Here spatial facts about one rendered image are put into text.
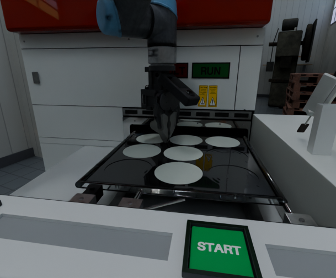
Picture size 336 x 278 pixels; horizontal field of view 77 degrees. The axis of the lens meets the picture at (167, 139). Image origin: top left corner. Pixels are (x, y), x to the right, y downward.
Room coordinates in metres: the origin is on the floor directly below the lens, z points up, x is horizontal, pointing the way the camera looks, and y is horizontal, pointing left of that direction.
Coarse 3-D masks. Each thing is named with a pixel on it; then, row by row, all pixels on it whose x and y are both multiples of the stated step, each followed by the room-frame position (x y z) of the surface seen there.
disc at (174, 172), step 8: (160, 168) 0.41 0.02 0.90; (168, 168) 0.41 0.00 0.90; (176, 168) 0.41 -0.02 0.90; (184, 168) 0.41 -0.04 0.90; (192, 168) 0.41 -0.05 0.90; (160, 176) 0.38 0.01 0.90; (168, 176) 0.38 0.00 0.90; (176, 176) 0.38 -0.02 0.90; (184, 176) 0.38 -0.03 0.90; (192, 176) 0.38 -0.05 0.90; (200, 176) 0.38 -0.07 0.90
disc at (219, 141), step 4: (216, 136) 0.64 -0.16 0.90; (220, 136) 0.64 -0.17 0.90; (208, 140) 0.60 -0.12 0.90; (212, 140) 0.60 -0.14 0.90; (216, 140) 0.60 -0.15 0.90; (220, 140) 0.60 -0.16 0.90; (224, 140) 0.60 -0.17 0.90; (228, 140) 0.60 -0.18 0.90; (232, 140) 0.60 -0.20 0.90; (236, 140) 0.60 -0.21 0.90; (212, 144) 0.57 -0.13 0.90; (216, 144) 0.57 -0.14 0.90; (220, 144) 0.57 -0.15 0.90; (224, 144) 0.57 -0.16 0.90; (228, 144) 0.57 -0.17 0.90; (232, 144) 0.57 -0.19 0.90; (236, 144) 0.57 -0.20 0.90
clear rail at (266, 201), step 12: (132, 192) 0.33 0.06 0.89; (144, 192) 0.33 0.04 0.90; (156, 192) 0.32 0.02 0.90; (168, 192) 0.32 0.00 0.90; (180, 192) 0.32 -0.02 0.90; (192, 192) 0.32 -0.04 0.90; (204, 192) 0.32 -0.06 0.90; (216, 192) 0.32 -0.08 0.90; (264, 204) 0.29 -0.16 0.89; (276, 204) 0.29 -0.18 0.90
